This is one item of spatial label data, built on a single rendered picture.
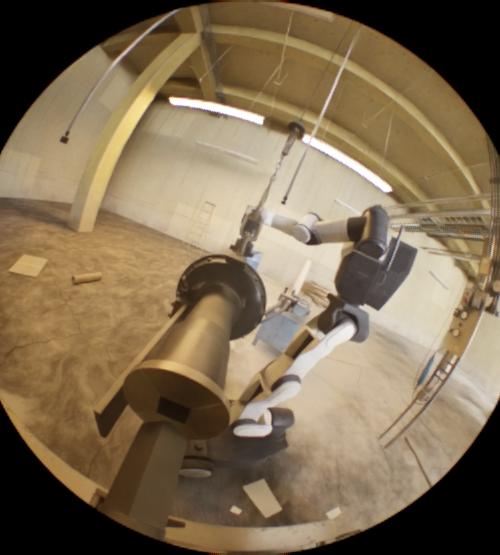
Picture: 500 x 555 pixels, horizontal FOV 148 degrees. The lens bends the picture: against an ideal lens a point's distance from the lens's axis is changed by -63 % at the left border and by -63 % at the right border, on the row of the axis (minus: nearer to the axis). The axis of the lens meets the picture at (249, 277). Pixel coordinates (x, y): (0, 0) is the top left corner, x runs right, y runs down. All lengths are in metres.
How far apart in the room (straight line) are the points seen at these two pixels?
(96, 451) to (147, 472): 1.02
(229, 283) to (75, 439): 1.13
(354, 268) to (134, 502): 0.80
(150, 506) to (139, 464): 0.04
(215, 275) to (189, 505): 1.09
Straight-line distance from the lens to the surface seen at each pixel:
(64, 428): 1.28
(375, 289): 0.78
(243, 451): 1.16
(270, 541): 1.06
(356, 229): 0.67
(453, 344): 2.00
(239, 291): 0.56
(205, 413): 0.25
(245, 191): 8.44
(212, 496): 1.20
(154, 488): 0.20
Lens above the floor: 1.13
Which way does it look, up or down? 10 degrees down
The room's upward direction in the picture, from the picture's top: 24 degrees clockwise
